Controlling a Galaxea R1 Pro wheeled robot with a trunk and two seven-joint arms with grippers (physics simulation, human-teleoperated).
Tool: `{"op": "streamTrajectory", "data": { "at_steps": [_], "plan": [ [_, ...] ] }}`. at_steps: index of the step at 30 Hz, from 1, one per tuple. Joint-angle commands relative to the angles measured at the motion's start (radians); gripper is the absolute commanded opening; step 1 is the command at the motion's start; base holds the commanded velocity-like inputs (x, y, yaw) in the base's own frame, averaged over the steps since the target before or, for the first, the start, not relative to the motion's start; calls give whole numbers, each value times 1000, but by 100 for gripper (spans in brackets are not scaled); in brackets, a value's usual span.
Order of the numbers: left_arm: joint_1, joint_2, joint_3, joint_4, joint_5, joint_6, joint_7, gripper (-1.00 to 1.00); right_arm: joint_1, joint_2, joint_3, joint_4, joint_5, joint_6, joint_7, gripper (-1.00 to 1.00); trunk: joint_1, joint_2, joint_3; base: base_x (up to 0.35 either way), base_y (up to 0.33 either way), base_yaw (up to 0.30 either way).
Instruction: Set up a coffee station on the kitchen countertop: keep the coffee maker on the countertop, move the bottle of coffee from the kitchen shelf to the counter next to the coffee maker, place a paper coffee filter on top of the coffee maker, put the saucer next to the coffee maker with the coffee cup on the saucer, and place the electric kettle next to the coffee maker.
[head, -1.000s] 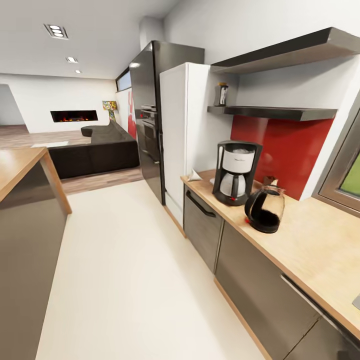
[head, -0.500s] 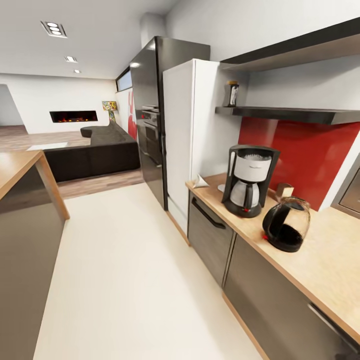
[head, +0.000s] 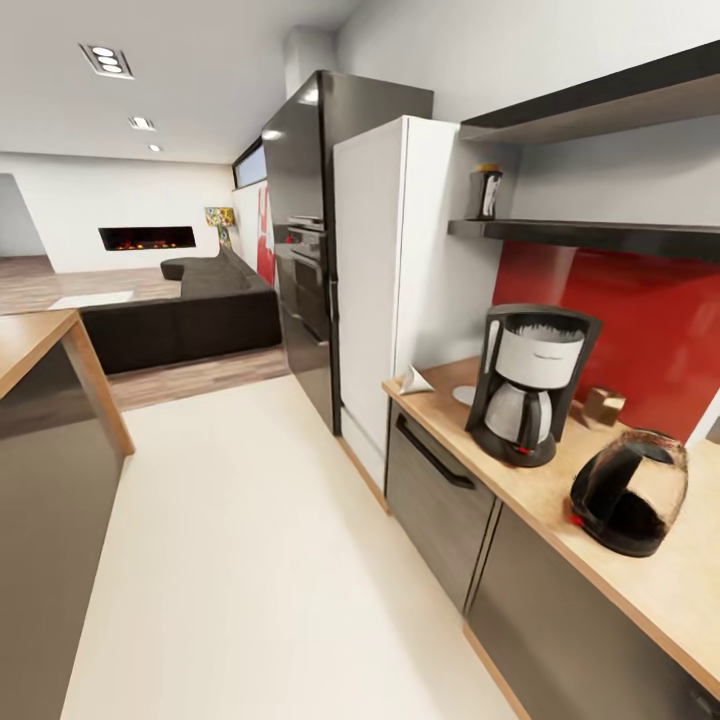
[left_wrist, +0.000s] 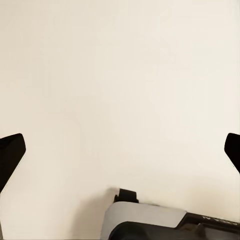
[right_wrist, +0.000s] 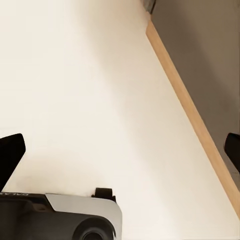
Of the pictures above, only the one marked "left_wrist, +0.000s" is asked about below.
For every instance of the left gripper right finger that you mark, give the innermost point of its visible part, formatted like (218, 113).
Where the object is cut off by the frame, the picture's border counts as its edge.
(232, 149)

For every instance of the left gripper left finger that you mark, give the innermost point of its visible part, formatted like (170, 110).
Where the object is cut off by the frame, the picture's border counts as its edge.
(12, 150)

